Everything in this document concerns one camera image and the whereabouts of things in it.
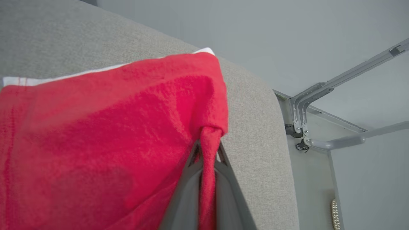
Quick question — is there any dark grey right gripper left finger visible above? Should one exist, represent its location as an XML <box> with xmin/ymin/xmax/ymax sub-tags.
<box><xmin>158</xmin><ymin>140</ymin><xmax>204</xmax><ymax>230</ymax></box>

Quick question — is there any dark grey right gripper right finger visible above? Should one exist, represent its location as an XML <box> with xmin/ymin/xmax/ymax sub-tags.
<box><xmin>214</xmin><ymin>142</ymin><xmax>258</xmax><ymax>230</ymax></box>

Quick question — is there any red and white sports jersey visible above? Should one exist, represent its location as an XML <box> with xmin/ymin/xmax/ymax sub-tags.
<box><xmin>0</xmin><ymin>47</ymin><xmax>229</xmax><ymax>230</ymax></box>

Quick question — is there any grey fabric sofa seat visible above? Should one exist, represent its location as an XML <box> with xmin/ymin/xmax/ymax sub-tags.
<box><xmin>0</xmin><ymin>0</ymin><xmax>300</xmax><ymax>230</ymax></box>

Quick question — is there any black frame foot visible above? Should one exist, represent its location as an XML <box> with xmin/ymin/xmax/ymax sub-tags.
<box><xmin>284</xmin><ymin>124</ymin><xmax>303</xmax><ymax>138</ymax></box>

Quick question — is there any beige braided hose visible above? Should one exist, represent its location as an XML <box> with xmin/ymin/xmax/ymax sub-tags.
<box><xmin>330</xmin><ymin>198</ymin><xmax>342</xmax><ymax>230</ymax></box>

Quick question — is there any grey metal tube frame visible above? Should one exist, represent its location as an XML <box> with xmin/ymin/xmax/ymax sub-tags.
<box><xmin>289</xmin><ymin>38</ymin><xmax>409</xmax><ymax>151</ymax></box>

